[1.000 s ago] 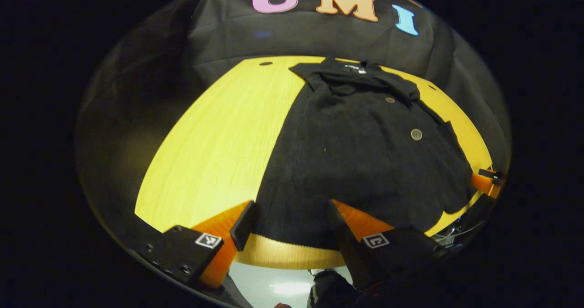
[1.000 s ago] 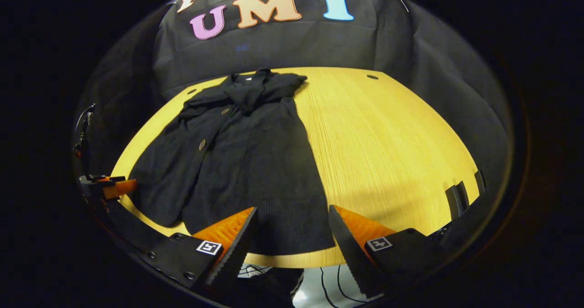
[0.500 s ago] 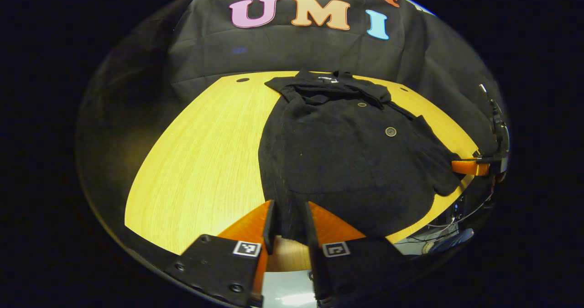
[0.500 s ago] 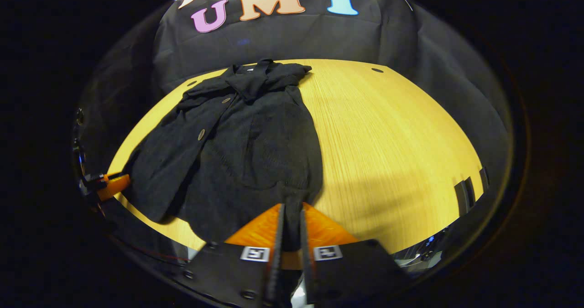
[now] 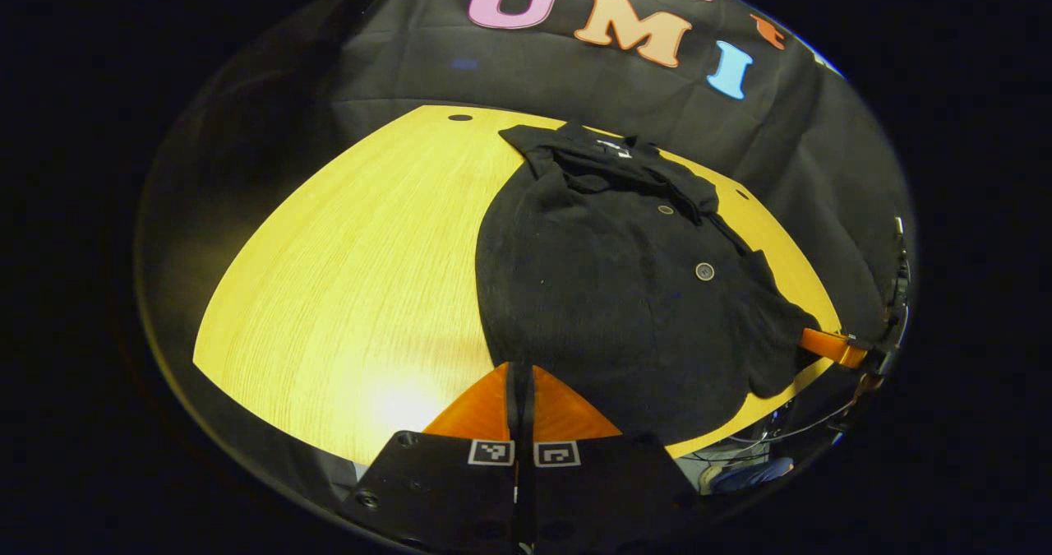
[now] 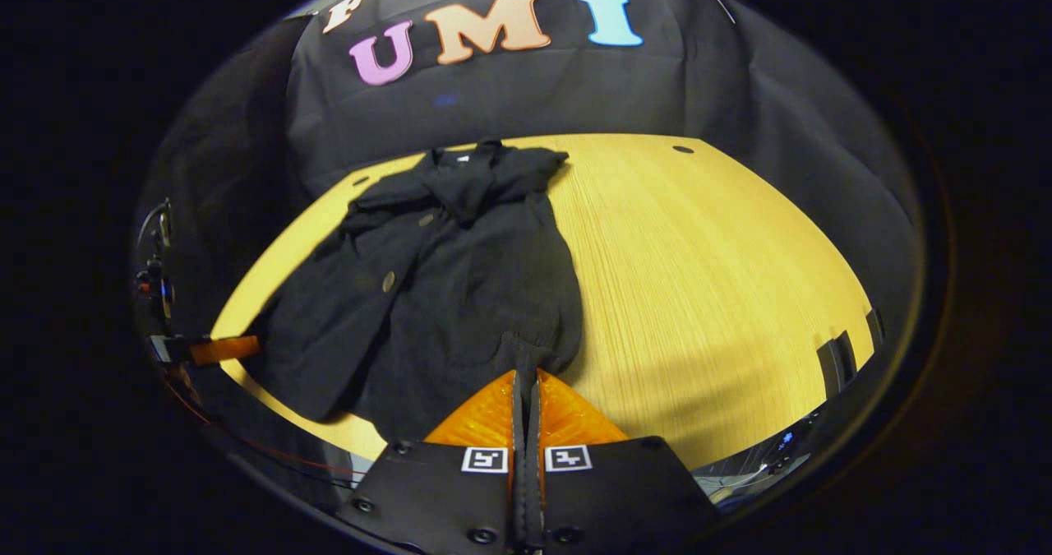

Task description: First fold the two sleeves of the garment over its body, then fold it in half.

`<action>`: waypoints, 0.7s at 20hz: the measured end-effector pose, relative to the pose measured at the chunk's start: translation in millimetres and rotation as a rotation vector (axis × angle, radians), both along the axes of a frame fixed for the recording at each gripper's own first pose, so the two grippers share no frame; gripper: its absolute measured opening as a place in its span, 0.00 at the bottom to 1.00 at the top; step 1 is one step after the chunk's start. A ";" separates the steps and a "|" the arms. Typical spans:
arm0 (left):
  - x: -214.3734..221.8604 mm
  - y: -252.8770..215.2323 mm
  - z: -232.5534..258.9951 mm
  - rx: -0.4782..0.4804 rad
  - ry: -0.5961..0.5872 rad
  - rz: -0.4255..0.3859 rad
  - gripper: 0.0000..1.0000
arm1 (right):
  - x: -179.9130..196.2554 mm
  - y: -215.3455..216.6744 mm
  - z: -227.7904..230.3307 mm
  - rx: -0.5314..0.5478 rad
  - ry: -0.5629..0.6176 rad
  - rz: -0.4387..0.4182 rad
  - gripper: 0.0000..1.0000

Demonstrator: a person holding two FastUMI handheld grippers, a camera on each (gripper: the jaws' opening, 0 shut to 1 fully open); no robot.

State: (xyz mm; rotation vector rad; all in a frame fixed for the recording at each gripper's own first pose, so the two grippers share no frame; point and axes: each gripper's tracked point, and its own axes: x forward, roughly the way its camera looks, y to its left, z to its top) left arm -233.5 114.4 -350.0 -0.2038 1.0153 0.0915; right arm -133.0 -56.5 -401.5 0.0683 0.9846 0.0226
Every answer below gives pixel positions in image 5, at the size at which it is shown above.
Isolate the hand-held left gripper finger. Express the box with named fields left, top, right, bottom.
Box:
left=519, top=363, right=701, bottom=553
left=339, top=361, right=521, bottom=553

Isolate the black button shirt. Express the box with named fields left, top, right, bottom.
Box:
left=474, top=122, right=823, bottom=447

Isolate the blue rounded object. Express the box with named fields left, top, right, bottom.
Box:
left=711, top=456, right=796, bottom=494

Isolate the black backdrop cloth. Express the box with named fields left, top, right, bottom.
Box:
left=140, top=0, right=915, bottom=350

